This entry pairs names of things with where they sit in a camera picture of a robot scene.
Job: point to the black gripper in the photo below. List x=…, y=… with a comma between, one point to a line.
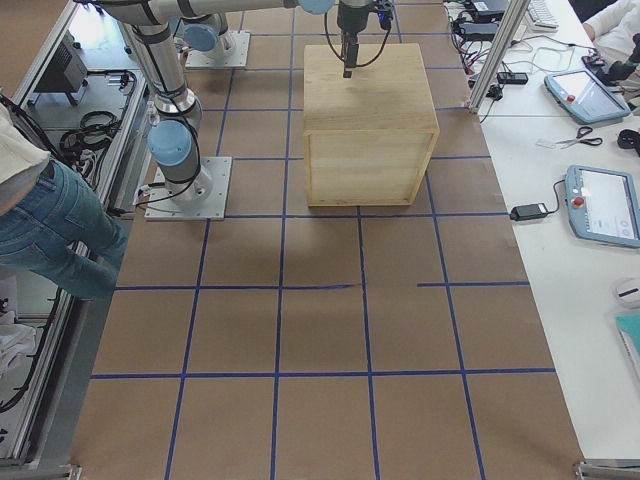
x=348, y=20

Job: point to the wooden drawer cabinet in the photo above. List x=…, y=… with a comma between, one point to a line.
x=368, y=138

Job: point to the black power brick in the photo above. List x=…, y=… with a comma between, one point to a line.
x=470, y=32

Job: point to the black small device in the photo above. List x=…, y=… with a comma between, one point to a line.
x=512, y=78

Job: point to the white keyboard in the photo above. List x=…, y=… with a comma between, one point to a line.
x=539, y=17

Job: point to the upper teach pendant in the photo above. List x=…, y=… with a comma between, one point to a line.
x=585, y=97

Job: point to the teach pendant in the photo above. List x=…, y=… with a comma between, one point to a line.
x=602, y=205
x=585, y=97

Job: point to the black power adapter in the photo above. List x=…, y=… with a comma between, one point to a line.
x=528, y=212

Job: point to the person in white sleeve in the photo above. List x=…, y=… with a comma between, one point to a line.
x=612, y=29

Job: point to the black control box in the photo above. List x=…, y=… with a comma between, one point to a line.
x=66, y=72

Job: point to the lower teach pendant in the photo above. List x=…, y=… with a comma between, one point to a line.
x=602, y=205

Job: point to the person in blue jeans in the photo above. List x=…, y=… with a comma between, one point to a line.
x=52, y=222

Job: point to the white round device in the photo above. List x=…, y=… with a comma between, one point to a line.
x=626, y=291

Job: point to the teal notebook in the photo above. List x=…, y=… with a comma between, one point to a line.
x=628, y=327

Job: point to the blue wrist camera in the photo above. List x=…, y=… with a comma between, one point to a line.
x=384, y=11

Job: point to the aluminium frame post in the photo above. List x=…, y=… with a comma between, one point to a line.
x=511, y=20

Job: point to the black handled scissors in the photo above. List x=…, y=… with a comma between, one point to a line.
x=582, y=136

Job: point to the black strap object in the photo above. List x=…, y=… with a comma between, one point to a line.
x=629, y=139

